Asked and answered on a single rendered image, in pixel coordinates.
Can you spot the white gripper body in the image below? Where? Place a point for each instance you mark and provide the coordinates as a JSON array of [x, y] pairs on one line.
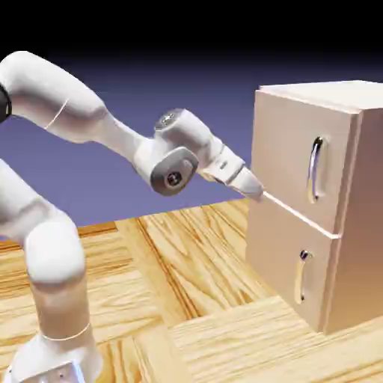
[[247, 181]]

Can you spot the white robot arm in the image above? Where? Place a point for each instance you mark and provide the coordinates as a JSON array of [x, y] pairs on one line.
[[59, 101]]

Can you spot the light wood cabinet door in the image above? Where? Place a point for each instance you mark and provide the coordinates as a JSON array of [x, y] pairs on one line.
[[278, 257], [287, 161]]

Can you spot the light wood cabinet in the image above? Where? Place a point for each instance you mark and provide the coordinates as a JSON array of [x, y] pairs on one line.
[[356, 209]]

